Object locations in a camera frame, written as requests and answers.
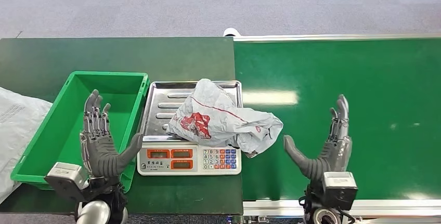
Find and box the white electronic scale steel tray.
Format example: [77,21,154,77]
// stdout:
[136,80,244,177]

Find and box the grey courier bag package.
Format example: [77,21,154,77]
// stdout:
[165,78,284,159]

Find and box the silver conveyor side rail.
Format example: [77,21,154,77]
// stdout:
[234,33,441,43]
[242,199,441,218]

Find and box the white conveyor roller end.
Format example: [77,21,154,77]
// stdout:
[223,27,242,38]

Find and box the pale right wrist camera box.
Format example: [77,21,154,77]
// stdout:
[321,171,359,212]

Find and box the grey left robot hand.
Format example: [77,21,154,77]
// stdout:
[80,89,144,179]

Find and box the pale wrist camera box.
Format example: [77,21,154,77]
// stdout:
[44,162,91,203]
[321,171,359,212]

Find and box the green conveyor belt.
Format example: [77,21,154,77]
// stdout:
[234,38,441,202]

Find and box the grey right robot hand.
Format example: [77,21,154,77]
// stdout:
[283,94,353,182]

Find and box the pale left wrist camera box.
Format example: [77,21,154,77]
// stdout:
[44,162,91,203]

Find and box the green plastic bin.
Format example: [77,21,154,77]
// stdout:
[10,71,151,194]

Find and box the white plastic mailer bag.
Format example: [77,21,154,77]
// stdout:
[0,86,54,205]

